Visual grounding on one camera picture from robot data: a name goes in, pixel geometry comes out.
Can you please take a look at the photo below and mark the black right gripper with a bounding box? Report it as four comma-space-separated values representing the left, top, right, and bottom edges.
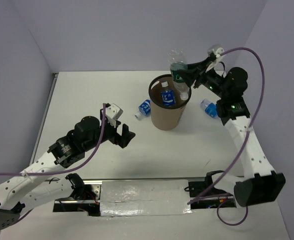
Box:
176, 57, 228, 99

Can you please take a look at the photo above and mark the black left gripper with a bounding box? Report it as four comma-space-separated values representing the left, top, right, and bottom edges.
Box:
83, 108, 135, 152

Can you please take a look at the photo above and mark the clear bottle green label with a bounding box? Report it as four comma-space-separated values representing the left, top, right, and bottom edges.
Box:
167, 47, 190, 101

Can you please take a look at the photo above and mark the bottle blue label white cap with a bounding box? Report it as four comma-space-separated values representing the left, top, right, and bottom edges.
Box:
134, 99, 151, 120

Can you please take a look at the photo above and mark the blue capped sports drink bottle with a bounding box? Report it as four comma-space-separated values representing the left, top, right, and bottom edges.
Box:
160, 81, 176, 107

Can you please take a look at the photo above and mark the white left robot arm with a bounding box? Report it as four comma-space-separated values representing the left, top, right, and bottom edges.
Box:
0, 71, 200, 230

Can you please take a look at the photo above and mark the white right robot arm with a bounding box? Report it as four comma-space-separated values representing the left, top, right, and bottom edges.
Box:
183, 57, 286, 207

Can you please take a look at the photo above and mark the brown bin with black rim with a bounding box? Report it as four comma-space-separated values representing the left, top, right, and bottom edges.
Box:
148, 74, 192, 131

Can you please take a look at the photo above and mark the crushed blue clear bottle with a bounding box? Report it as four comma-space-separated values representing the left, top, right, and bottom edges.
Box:
200, 98, 218, 119

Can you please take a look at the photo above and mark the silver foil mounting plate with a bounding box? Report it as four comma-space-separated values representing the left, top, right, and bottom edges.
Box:
99, 179, 192, 217

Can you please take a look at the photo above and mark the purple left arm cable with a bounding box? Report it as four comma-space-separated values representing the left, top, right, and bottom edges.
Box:
0, 103, 108, 223

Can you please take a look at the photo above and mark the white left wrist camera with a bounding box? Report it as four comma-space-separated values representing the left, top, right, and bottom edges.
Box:
105, 103, 123, 128

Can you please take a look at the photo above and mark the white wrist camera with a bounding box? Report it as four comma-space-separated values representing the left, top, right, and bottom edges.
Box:
207, 44, 225, 65
105, 103, 123, 128

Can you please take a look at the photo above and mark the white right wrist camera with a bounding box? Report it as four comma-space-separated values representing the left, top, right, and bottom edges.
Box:
207, 44, 225, 65

